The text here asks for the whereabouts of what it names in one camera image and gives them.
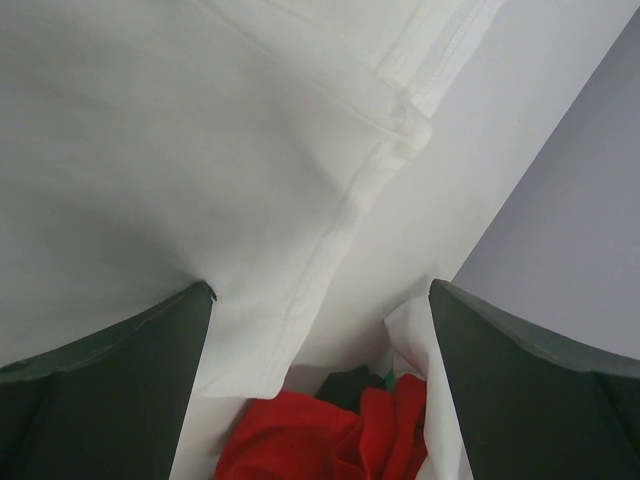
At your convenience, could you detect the white floral t shirt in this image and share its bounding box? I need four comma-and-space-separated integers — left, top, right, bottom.
1, 1, 500, 398

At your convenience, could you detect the white folded t shirt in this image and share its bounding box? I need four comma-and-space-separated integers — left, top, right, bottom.
384, 294, 473, 480

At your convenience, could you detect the green t shirt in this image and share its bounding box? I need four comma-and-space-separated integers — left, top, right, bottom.
384, 369, 397, 392

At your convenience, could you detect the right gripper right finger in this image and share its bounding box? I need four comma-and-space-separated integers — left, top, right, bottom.
429, 280, 639, 479

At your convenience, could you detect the black t shirt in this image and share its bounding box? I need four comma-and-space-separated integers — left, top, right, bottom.
315, 365, 386, 414

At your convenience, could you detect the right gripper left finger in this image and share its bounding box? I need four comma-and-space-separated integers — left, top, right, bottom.
1, 282, 217, 479

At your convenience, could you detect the red t shirt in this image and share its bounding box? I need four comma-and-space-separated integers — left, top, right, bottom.
214, 374, 427, 479

